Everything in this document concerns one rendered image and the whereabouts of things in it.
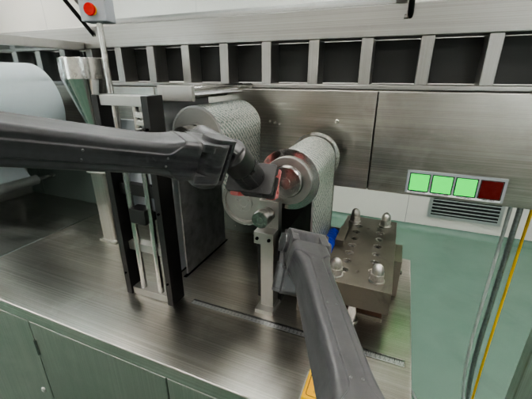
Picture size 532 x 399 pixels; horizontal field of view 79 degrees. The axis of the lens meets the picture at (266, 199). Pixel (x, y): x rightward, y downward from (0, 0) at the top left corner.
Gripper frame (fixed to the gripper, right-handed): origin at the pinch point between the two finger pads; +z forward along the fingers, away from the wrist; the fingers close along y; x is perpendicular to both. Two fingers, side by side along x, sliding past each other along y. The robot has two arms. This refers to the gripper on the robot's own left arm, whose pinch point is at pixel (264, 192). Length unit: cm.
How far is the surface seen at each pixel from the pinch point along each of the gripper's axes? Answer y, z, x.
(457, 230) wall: 90, 284, 80
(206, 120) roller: -17.5, -5.5, 15.1
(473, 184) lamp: 48, 31, 20
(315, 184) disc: 10.6, 2.7, 4.3
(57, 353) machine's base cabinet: -57, 15, -51
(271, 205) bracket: 1.3, 3.1, -1.8
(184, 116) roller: -23.7, -6.0, 15.7
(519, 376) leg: 79, 94, -29
